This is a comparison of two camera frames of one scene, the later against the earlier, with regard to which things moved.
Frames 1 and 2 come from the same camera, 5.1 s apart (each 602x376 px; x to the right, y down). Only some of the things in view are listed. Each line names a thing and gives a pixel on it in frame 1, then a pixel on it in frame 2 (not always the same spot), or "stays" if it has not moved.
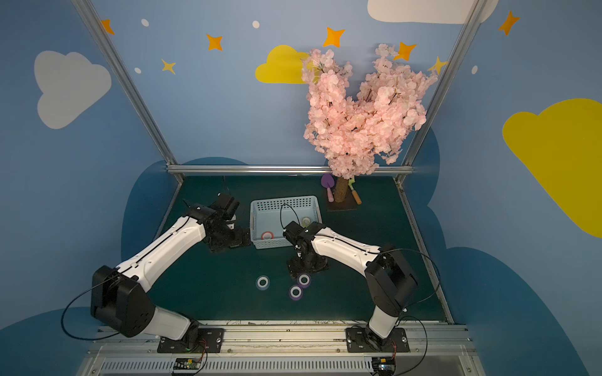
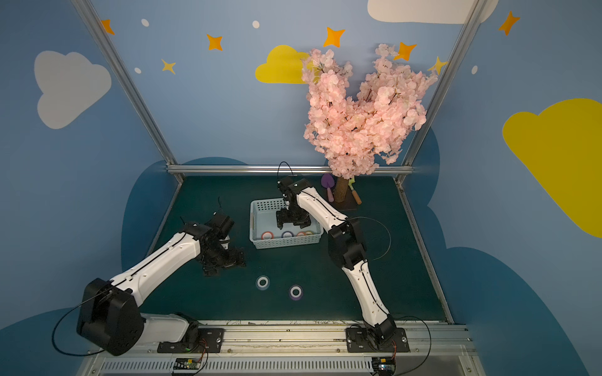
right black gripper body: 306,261 to 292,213
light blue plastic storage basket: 269,217 stays
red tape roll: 267,235 stays
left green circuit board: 187,363 stays
